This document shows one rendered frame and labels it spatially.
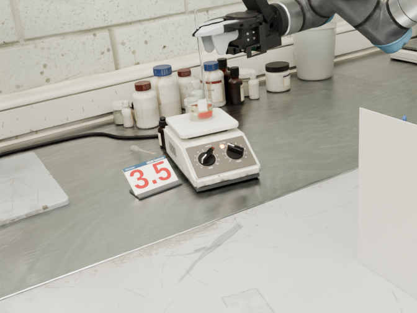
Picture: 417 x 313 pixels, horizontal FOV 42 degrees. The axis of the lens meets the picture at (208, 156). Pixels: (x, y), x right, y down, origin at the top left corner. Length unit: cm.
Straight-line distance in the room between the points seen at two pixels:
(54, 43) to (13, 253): 66
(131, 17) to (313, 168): 68
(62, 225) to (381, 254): 52
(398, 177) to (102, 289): 41
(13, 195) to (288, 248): 54
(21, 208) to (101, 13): 61
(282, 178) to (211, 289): 34
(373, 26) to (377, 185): 55
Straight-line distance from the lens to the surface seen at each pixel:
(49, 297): 79
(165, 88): 135
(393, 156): 66
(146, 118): 133
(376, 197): 71
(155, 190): 101
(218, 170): 98
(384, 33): 120
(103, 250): 86
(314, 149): 113
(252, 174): 101
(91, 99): 142
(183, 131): 103
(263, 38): 112
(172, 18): 153
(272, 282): 74
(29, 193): 108
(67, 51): 143
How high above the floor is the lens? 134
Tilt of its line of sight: 23 degrees down
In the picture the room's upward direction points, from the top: 6 degrees counter-clockwise
